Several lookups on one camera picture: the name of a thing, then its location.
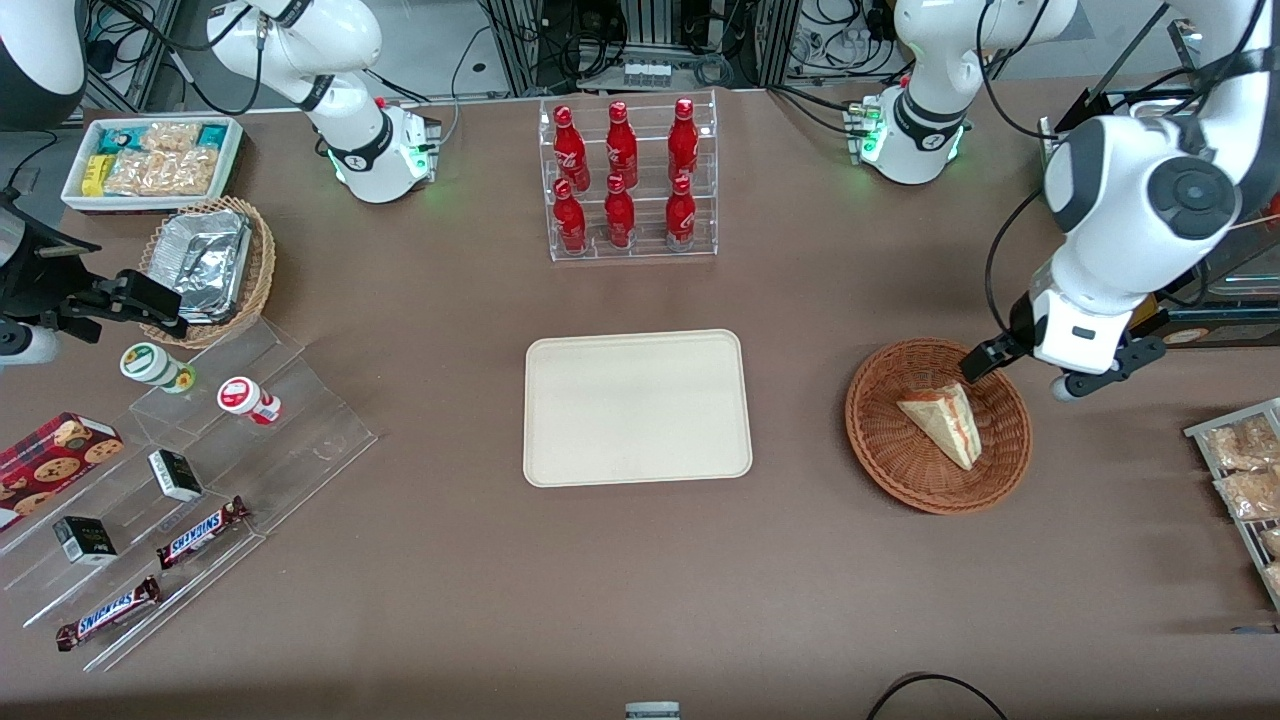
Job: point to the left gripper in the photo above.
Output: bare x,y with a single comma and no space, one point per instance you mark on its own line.
1019,326

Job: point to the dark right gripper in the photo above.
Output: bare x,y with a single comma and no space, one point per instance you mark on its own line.
28,272

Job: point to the triangular sandwich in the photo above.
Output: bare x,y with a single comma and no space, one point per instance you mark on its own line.
945,425

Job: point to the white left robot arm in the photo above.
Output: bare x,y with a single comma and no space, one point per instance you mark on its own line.
1110,190

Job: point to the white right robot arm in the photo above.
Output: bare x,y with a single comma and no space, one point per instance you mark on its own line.
350,140

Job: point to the light wicker basket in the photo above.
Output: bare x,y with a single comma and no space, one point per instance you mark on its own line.
262,270

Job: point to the brown wicker basket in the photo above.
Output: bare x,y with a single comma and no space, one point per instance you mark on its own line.
900,450

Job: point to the cream rectangular tray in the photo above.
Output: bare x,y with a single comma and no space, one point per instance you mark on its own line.
635,410

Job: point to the green lid yogurt cup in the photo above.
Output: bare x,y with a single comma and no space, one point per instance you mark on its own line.
152,364

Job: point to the aluminium foil container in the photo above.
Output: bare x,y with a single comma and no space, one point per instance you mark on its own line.
215,250

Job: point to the clear rice cracker bag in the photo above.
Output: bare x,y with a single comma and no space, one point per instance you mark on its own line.
170,136
198,170
145,174

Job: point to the red lid yogurt cup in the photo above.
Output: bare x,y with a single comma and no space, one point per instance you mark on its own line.
243,396

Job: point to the yellow snack packet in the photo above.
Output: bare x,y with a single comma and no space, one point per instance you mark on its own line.
95,176

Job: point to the white snack bin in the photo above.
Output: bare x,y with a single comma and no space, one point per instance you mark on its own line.
232,160

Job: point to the teal snack packet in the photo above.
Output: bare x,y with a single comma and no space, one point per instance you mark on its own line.
120,140
212,134

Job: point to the small black box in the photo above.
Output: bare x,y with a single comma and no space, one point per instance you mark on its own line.
85,540
175,475

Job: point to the red cookie box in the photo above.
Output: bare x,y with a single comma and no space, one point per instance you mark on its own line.
50,460

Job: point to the clear acrylic step display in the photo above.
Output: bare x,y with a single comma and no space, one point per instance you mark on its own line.
300,440

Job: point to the Snickers chocolate bar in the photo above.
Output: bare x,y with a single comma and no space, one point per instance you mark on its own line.
108,614
200,533

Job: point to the black food warmer appliance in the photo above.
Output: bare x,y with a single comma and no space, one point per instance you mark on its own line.
1250,337

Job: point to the clear fried snack bag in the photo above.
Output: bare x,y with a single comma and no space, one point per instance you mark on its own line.
1240,445
1274,580
1250,493
1272,541

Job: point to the stainless steel pan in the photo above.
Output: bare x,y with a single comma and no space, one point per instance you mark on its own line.
1255,268

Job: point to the wooden skewer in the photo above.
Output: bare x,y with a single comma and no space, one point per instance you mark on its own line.
1262,224

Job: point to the red cola bottle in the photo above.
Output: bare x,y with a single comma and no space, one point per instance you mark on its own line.
680,215
570,220
683,140
619,215
570,150
621,145

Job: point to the clear acrylic bottle rack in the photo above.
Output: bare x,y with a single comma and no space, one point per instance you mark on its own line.
650,240

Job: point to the white power strip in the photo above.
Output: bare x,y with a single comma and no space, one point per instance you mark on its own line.
647,73

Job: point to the small grey device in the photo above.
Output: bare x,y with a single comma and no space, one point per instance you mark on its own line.
652,711

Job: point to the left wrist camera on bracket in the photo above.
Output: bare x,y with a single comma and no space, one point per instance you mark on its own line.
1110,368

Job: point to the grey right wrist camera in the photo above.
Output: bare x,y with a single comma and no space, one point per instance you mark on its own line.
28,344

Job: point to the aluminium frame rack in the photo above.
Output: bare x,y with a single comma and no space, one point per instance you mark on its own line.
520,45

